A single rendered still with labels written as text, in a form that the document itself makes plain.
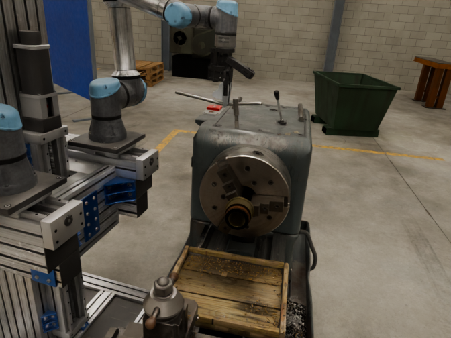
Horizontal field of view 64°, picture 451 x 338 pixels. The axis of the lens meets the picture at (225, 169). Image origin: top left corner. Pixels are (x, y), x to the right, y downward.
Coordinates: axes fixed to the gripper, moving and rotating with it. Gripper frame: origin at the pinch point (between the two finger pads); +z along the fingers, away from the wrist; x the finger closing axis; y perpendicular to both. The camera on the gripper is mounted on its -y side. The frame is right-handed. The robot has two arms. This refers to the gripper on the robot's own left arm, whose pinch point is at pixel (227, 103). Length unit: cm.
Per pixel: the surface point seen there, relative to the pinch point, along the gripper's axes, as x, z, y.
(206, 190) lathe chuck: 23.5, 25.7, 1.1
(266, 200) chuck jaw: 27.5, 24.1, -20.2
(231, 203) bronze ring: 34.5, 23.1, -9.7
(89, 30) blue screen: -381, 2, 279
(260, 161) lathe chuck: 23.5, 12.1, -16.5
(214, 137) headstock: 6.8, 11.7, 2.7
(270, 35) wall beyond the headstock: -978, 15, 59
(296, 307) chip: 13, 79, -37
